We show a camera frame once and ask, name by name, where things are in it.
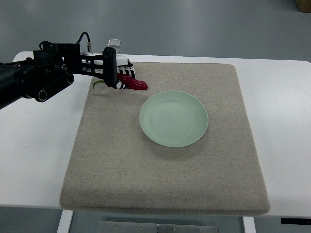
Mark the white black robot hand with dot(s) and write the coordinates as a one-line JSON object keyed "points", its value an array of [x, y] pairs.
{"points": [[124, 67]]}

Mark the red pepper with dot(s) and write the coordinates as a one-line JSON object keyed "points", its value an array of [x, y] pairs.
{"points": [[136, 83]]}

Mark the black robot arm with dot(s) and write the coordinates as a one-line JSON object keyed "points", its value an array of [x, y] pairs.
{"points": [[51, 70]]}

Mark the light green plate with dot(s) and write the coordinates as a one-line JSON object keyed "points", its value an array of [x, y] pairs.
{"points": [[173, 119]]}

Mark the small clear plastic box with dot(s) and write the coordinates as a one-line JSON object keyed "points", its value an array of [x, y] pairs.
{"points": [[114, 43]]}

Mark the beige felt mat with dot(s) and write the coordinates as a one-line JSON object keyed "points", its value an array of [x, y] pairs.
{"points": [[115, 167]]}

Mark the white table leg left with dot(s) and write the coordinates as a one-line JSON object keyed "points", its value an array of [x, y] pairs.
{"points": [[65, 221]]}

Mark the white table leg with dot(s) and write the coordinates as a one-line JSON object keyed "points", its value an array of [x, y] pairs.
{"points": [[248, 224], [65, 221]]}

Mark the cardboard box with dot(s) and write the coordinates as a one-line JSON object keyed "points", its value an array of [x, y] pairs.
{"points": [[303, 5]]}

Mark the white table leg right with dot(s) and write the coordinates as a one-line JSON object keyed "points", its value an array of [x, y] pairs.
{"points": [[248, 224]]}

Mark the black table control panel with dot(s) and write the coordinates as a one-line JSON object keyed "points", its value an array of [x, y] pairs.
{"points": [[296, 221]]}

